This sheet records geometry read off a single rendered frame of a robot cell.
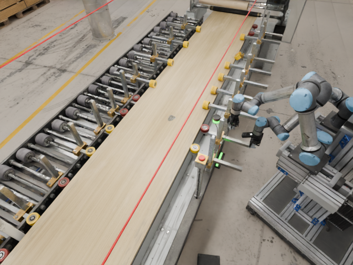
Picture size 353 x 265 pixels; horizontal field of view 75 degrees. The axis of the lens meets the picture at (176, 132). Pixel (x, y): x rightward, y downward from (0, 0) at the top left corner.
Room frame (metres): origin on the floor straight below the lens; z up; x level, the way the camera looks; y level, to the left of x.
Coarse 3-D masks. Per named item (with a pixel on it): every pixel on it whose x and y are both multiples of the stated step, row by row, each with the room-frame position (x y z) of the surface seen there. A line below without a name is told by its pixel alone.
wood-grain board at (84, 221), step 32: (224, 32) 3.25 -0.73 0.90; (192, 64) 2.44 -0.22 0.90; (160, 96) 1.86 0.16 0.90; (192, 96) 1.85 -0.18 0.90; (128, 128) 1.42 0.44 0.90; (160, 128) 1.41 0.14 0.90; (192, 128) 1.40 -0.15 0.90; (96, 160) 1.07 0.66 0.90; (128, 160) 1.07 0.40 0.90; (160, 160) 1.06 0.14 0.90; (64, 192) 0.80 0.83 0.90; (96, 192) 0.79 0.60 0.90; (128, 192) 0.78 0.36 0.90; (160, 192) 0.78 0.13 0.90; (64, 224) 0.57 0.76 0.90; (96, 224) 0.56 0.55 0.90; (128, 224) 0.56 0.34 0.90; (32, 256) 0.38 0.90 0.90; (64, 256) 0.37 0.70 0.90; (96, 256) 0.37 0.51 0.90; (128, 256) 0.36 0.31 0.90
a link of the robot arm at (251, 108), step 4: (252, 100) 1.25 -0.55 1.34; (256, 100) 1.25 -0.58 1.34; (244, 104) 1.22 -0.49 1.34; (248, 104) 1.21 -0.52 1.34; (252, 104) 1.21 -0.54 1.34; (256, 104) 1.22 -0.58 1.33; (244, 108) 1.20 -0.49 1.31; (248, 108) 1.18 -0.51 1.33; (252, 108) 1.17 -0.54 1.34; (256, 108) 1.17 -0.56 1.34; (248, 112) 1.17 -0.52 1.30; (252, 112) 1.16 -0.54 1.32; (256, 112) 1.17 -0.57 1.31
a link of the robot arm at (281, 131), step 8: (328, 88) 1.19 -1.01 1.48; (320, 96) 1.16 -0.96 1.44; (328, 96) 1.16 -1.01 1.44; (320, 104) 1.13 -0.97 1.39; (288, 120) 1.15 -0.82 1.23; (296, 120) 1.12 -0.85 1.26; (280, 128) 1.13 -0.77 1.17; (288, 128) 1.10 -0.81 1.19; (280, 136) 1.08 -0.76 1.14; (288, 136) 1.08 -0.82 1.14
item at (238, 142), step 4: (204, 132) 1.39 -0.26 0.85; (208, 132) 1.38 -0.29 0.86; (212, 132) 1.37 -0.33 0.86; (224, 136) 1.33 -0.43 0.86; (228, 140) 1.29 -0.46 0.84; (232, 140) 1.28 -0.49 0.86; (236, 140) 1.27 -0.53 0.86; (240, 140) 1.27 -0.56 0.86; (240, 144) 1.25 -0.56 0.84; (244, 144) 1.23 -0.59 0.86; (248, 144) 1.23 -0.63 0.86
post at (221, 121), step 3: (222, 120) 1.29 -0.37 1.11; (219, 123) 1.30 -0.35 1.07; (222, 123) 1.29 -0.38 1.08; (219, 126) 1.29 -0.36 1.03; (222, 126) 1.28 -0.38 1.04; (219, 129) 1.29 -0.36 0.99; (222, 129) 1.29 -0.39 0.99; (219, 132) 1.29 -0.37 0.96; (219, 135) 1.29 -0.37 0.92; (216, 138) 1.30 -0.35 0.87; (219, 138) 1.29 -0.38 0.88; (216, 147) 1.29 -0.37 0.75
